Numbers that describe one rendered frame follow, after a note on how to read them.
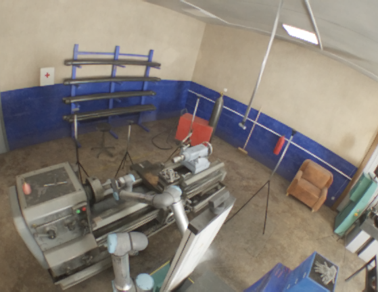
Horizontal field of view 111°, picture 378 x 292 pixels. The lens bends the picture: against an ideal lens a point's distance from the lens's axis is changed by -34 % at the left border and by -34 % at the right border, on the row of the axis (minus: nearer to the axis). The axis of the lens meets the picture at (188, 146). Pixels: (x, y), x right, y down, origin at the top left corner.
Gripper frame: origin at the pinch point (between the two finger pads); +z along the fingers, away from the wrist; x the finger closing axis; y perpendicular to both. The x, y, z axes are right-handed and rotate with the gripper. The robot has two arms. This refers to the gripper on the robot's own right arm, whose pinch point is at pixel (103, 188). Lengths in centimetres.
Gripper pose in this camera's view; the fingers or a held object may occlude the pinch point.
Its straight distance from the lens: 190.0
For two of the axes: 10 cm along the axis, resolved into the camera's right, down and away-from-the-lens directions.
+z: -6.6, 2.1, -7.2
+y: -7.3, 0.5, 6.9
